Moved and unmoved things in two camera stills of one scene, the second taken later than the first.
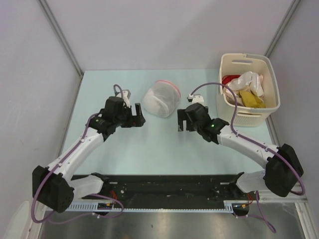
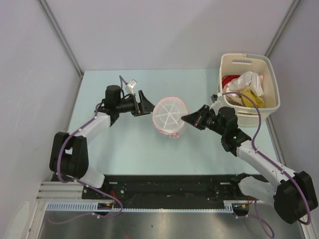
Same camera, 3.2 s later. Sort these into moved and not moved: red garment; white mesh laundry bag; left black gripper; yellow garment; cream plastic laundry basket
Moved: white mesh laundry bag; left black gripper
Not moved: yellow garment; cream plastic laundry basket; red garment
